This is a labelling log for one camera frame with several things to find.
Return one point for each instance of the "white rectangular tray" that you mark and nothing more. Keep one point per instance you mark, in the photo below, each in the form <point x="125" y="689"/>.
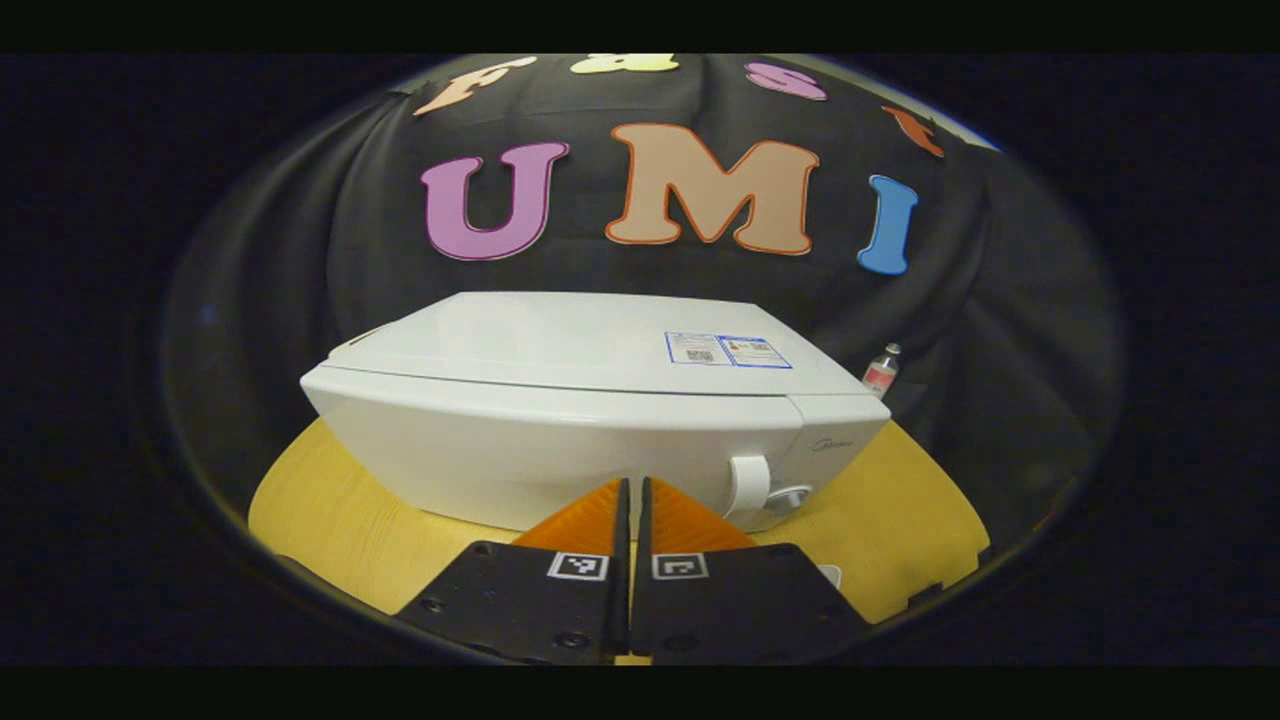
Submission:
<point x="830" y="577"/>

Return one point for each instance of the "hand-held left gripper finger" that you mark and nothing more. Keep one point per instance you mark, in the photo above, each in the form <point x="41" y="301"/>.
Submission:
<point x="620" y="590"/>
<point x="642" y="590"/>

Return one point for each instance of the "white microwave oven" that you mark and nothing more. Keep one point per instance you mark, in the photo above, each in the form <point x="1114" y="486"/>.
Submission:
<point x="550" y="430"/>

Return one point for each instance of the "small clear bottle pink label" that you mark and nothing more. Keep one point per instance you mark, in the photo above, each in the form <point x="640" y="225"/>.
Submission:
<point x="880" y="372"/>

